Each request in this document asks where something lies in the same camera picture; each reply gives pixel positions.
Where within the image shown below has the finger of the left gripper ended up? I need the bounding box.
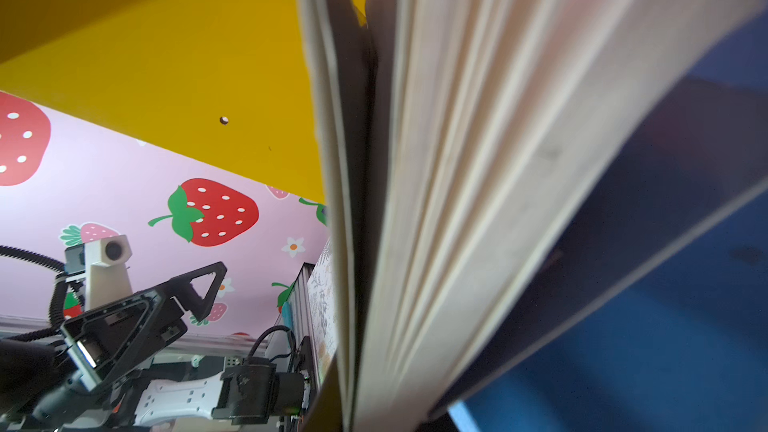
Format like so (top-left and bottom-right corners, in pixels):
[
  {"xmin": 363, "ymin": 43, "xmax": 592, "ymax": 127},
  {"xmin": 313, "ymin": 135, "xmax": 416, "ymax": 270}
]
[{"xmin": 166, "ymin": 261, "xmax": 227, "ymax": 322}]

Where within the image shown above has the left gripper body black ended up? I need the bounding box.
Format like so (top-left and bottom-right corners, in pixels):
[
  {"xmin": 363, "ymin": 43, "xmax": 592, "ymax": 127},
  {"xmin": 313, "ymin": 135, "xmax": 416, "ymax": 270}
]
[{"xmin": 32, "ymin": 287, "xmax": 189, "ymax": 396}]

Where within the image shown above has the dark portrait cover book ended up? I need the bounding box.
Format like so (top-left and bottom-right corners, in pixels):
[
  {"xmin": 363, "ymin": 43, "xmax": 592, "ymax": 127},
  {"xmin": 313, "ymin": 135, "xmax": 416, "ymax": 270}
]
[{"xmin": 298, "ymin": 0, "xmax": 767, "ymax": 431}]

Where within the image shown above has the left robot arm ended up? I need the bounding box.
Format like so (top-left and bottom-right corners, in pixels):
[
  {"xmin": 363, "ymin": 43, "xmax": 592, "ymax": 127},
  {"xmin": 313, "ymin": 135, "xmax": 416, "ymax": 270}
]
[{"xmin": 1, "ymin": 239, "xmax": 317, "ymax": 431}]

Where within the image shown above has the yellow pink blue bookshelf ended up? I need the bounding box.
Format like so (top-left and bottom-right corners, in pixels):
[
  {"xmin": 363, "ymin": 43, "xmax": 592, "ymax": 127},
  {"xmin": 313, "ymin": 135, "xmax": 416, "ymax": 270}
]
[{"xmin": 1, "ymin": 0, "xmax": 767, "ymax": 415}]

